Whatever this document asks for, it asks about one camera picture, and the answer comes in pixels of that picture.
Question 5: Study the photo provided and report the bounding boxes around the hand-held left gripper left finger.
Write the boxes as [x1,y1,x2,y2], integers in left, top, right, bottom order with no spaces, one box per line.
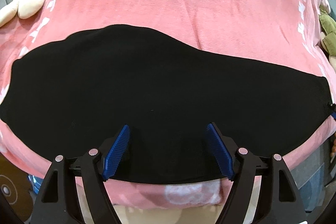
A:
[31,124,132,224]

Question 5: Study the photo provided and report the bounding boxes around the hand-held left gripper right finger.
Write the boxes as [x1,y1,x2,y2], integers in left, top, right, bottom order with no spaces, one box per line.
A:
[205,122,307,224]

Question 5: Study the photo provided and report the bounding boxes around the black pants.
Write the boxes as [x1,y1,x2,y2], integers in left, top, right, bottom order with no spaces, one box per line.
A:
[0,24,332,185]

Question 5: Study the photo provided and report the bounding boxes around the grey bed base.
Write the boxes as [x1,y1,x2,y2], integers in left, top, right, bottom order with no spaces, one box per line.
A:
[286,140,336,214]

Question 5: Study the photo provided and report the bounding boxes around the cream bed sheet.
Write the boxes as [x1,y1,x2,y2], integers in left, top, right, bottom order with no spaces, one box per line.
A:
[113,200,223,224]

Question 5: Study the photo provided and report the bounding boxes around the green plush toy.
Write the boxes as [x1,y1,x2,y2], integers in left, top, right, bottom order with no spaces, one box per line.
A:
[319,7,336,69]

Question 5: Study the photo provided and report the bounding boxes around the brown circle-pattern mat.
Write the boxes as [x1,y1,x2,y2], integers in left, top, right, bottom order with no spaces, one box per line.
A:
[0,174,29,203]

